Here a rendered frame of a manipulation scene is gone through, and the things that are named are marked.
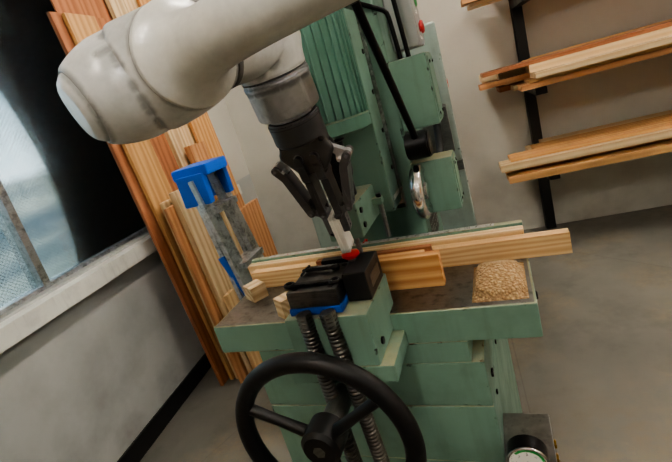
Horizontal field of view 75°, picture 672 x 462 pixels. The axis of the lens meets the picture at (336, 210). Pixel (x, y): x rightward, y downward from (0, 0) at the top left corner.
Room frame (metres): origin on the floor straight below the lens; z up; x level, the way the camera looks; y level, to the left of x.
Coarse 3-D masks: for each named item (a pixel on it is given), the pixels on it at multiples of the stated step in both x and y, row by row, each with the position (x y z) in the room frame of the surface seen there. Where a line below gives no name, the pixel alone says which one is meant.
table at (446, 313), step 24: (528, 264) 0.69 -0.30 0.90; (432, 288) 0.70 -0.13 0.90; (456, 288) 0.68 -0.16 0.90; (528, 288) 0.61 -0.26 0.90; (240, 312) 0.84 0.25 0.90; (264, 312) 0.81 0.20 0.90; (408, 312) 0.65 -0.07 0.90; (432, 312) 0.63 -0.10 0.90; (456, 312) 0.62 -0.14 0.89; (480, 312) 0.60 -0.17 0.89; (504, 312) 0.59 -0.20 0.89; (528, 312) 0.58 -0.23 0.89; (240, 336) 0.78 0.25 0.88; (264, 336) 0.76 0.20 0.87; (288, 336) 0.74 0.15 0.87; (408, 336) 0.65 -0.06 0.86; (432, 336) 0.64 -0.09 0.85; (456, 336) 0.62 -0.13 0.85; (480, 336) 0.61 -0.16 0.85; (504, 336) 0.59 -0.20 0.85; (528, 336) 0.58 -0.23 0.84; (384, 360) 0.58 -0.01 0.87
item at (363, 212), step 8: (368, 184) 0.91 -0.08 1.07; (360, 192) 0.86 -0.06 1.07; (368, 192) 0.87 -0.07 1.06; (360, 200) 0.82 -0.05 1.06; (368, 200) 0.86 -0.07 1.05; (352, 208) 0.79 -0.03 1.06; (360, 208) 0.80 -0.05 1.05; (368, 208) 0.85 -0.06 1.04; (376, 208) 0.90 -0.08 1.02; (352, 216) 0.79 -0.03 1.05; (360, 216) 0.79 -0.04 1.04; (368, 216) 0.84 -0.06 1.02; (376, 216) 0.88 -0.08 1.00; (352, 224) 0.79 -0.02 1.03; (360, 224) 0.79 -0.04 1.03; (368, 224) 0.82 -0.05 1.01; (352, 232) 0.79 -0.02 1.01; (360, 232) 0.79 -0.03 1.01; (336, 240) 0.81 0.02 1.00
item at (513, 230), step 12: (504, 228) 0.76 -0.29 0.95; (516, 228) 0.74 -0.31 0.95; (420, 240) 0.82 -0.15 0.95; (432, 240) 0.80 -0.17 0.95; (444, 240) 0.79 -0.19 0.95; (456, 240) 0.78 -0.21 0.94; (468, 240) 0.77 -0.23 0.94; (336, 252) 0.89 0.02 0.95; (252, 264) 0.97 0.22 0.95; (264, 264) 0.95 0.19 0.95; (276, 264) 0.93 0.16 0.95; (288, 264) 0.92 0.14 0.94; (252, 276) 0.96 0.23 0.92
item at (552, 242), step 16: (480, 240) 0.76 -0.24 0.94; (496, 240) 0.74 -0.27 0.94; (512, 240) 0.72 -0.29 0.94; (528, 240) 0.71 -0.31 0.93; (544, 240) 0.70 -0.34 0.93; (560, 240) 0.69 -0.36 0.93; (448, 256) 0.77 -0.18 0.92; (464, 256) 0.76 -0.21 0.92; (480, 256) 0.74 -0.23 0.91; (496, 256) 0.73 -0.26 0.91; (512, 256) 0.72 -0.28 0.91; (528, 256) 0.71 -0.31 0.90; (256, 272) 0.94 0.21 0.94; (272, 272) 0.92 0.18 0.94; (288, 272) 0.90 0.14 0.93
